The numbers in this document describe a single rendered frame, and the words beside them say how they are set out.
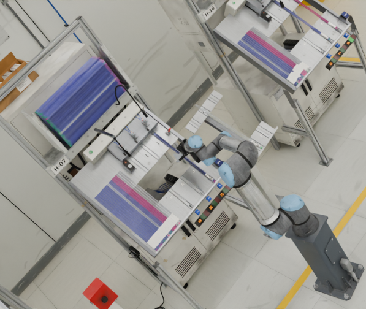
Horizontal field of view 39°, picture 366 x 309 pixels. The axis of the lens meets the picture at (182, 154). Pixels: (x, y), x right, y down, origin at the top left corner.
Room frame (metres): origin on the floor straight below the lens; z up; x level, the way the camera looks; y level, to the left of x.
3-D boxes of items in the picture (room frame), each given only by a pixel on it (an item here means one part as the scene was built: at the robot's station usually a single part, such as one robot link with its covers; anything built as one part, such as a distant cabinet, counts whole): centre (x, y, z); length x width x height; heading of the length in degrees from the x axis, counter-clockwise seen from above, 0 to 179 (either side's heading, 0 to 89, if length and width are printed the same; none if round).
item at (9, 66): (3.19, 0.49, 1.82); 0.68 x 0.30 x 0.20; 110
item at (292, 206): (1.95, -0.30, 0.72); 0.13 x 0.12 x 0.14; 99
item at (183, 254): (3.04, 0.39, 0.31); 0.70 x 0.65 x 0.62; 110
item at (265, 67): (3.36, -1.05, 0.65); 1.01 x 0.73 x 1.29; 20
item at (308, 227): (1.95, -0.31, 0.60); 0.15 x 0.15 x 0.10
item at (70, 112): (2.94, 0.29, 1.52); 0.51 x 0.13 x 0.27; 110
